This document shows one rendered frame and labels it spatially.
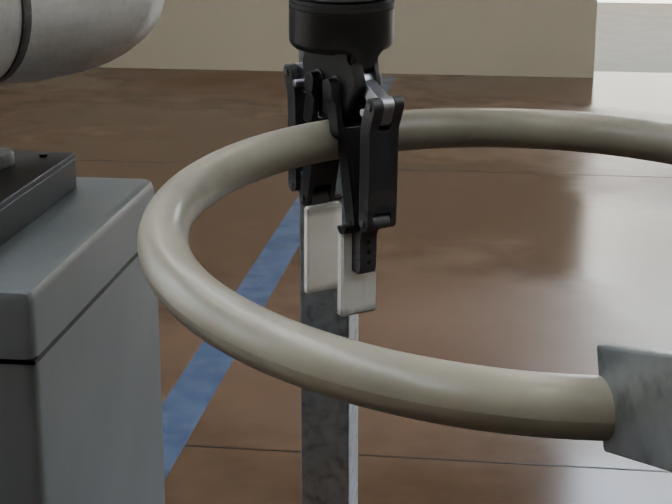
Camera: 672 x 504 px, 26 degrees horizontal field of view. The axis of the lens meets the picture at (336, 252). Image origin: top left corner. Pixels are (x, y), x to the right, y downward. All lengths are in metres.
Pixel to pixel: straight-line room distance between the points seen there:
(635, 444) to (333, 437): 1.73
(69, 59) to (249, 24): 5.85
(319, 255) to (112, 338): 0.35
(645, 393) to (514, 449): 2.23
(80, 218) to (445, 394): 0.77
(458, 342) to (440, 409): 2.75
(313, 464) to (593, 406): 1.74
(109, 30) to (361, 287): 0.50
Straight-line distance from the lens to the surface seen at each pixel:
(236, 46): 7.33
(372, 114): 1.00
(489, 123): 1.09
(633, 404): 0.65
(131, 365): 1.48
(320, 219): 1.11
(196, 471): 2.76
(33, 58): 1.43
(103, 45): 1.48
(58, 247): 1.30
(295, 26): 1.03
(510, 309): 3.67
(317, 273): 1.12
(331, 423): 2.36
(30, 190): 1.38
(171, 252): 0.80
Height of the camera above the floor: 1.15
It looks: 16 degrees down
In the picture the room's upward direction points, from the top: straight up
